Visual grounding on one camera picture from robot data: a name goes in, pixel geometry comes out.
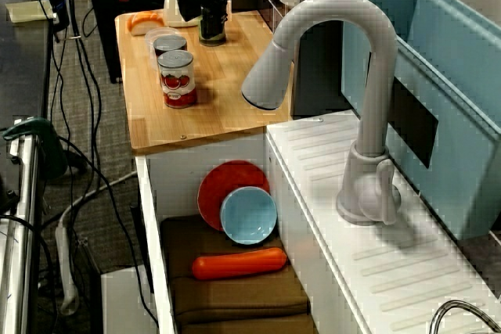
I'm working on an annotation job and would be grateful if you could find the brown beans can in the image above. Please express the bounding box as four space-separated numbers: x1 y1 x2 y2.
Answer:
152 34 188 58

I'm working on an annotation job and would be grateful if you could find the clear plastic jar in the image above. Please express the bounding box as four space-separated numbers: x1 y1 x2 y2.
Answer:
144 27 183 71

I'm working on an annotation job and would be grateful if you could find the tomato soup can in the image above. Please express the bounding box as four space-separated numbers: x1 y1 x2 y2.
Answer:
157 49 197 110

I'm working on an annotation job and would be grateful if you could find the green peas can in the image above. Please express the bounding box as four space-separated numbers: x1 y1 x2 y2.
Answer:
197 16 227 48

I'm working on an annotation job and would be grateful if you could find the wooden countertop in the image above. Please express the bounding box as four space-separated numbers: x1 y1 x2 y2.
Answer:
114 1 294 155

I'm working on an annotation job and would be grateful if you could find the red plate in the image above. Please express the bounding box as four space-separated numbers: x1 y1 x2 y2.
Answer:
196 160 271 232

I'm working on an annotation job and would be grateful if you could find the grey toy faucet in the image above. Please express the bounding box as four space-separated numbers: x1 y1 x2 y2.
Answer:
240 0 402 227

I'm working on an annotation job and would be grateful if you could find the yellow sticky notepad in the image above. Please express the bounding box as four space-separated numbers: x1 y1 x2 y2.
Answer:
5 0 58 24

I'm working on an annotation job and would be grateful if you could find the light blue bowl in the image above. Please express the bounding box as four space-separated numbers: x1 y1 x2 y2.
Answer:
219 186 278 245

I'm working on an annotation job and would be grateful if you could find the green clamp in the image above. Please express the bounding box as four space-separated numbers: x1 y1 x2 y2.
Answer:
2 117 70 181

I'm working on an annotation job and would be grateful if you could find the teal plastic bin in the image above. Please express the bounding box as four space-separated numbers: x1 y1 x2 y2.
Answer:
335 0 501 241

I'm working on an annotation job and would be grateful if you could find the orange toy sausage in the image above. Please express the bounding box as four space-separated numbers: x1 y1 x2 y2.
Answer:
191 247 288 282

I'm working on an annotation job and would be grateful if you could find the brown folded cloth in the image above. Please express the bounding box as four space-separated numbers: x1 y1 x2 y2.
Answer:
159 214 318 334

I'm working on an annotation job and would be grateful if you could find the white power strip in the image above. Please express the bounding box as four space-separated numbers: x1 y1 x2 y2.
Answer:
54 218 80 316

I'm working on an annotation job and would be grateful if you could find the white toy sink unit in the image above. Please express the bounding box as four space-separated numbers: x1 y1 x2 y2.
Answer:
135 110 501 334

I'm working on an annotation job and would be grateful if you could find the white box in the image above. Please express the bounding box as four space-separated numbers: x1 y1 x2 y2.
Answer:
100 265 157 334

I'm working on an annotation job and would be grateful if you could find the black cable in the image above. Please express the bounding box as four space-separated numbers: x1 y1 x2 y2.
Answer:
50 0 103 202
58 136 160 329

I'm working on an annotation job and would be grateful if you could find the white cable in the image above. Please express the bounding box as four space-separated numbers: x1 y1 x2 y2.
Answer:
58 171 139 229

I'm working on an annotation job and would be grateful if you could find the metal frame rail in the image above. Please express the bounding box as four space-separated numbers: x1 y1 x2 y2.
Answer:
0 134 40 334

